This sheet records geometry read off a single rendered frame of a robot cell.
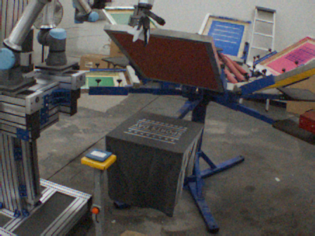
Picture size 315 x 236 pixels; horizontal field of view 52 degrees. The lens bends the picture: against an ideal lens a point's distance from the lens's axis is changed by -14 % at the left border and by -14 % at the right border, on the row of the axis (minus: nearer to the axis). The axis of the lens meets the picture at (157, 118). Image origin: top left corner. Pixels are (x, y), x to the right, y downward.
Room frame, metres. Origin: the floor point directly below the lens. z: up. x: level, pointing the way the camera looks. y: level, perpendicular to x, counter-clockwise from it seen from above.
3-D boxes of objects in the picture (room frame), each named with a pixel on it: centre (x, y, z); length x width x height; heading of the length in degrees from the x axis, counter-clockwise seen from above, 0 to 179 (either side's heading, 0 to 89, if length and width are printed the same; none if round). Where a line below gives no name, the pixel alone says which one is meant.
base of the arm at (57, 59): (2.18, 0.68, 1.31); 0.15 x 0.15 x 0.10
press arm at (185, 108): (2.47, -0.16, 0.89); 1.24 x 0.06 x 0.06; 162
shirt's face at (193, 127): (2.00, -0.01, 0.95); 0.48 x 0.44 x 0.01; 162
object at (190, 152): (1.94, -0.21, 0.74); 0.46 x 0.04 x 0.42; 162
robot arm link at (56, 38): (2.18, 0.69, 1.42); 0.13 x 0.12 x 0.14; 51
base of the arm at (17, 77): (1.70, 0.81, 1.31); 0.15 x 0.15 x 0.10
